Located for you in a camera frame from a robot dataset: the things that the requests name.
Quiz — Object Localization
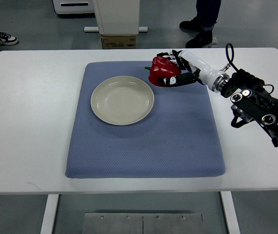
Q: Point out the white table leg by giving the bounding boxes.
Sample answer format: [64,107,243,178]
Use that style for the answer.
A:
[220,191,240,234]
[40,194,59,234]

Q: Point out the person in jeans black shoes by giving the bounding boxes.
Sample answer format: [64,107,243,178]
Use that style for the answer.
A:
[179,0,221,48]

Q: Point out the left white table leg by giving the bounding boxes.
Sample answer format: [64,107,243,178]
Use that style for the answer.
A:
[40,194,59,234]

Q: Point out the right white table leg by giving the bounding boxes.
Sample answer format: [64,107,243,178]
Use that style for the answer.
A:
[220,191,240,234]

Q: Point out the metal floor plate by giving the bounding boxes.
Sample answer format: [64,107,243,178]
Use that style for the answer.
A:
[82,213,205,234]

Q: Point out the white appliance with slot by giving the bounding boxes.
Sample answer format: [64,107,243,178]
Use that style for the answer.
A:
[52,0,95,15]

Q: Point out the red bell pepper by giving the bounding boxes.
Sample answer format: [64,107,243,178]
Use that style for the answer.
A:
[145,57,181,87]

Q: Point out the white machine pedestal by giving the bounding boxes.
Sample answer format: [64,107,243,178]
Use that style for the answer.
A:
[84,0,148,35]

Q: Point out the blue quilted mat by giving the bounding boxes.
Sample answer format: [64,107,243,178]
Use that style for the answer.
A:
[65,61,225,178]

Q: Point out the black white sneaker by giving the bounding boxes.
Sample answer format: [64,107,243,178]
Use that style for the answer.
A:
[0,32,19,46]

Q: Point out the cardboard box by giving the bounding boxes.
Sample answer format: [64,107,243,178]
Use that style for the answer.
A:
[101,35,137,49]

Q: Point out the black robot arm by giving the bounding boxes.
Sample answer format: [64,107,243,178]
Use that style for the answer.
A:
[220,43,278,147]

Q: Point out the beige round plate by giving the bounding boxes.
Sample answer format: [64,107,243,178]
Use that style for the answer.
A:
[90,76,155,126]

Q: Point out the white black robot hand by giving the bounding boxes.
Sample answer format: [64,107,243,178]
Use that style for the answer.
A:
[157,50,230,93]

